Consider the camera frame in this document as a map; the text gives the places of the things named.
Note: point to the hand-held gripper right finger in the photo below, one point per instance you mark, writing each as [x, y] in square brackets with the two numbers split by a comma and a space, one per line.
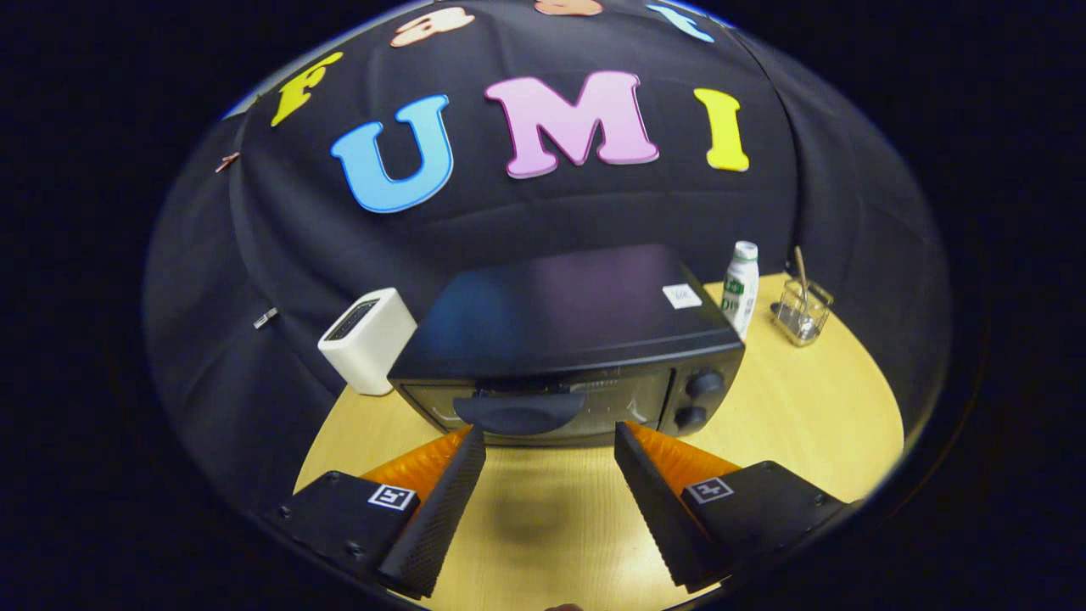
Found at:
[653, 509]

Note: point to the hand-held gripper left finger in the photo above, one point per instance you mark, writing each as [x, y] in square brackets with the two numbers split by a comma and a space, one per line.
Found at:
[441, 518]

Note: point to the black toaster oven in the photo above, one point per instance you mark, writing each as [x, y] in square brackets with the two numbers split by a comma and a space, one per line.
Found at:
[551, 314]

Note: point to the white bread toaster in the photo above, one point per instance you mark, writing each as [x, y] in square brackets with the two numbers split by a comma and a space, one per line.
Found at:
[373, 348]

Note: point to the white bottle green label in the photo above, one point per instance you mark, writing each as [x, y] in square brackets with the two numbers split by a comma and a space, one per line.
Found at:
[741, 293]

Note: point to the clear glass holder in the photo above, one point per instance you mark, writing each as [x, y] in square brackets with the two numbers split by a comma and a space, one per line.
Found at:
[802, 318]

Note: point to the silver cloth clip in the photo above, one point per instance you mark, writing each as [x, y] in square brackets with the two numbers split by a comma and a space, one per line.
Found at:
[265, 317]

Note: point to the wooden stick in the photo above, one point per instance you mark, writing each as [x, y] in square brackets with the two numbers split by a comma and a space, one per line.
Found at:
[801, 267]

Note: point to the black backdrop cloth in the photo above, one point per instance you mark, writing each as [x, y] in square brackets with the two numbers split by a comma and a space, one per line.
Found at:
[254, 255]

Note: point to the copper cloth clip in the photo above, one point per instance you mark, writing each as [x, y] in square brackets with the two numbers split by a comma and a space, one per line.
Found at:
[227, 161]

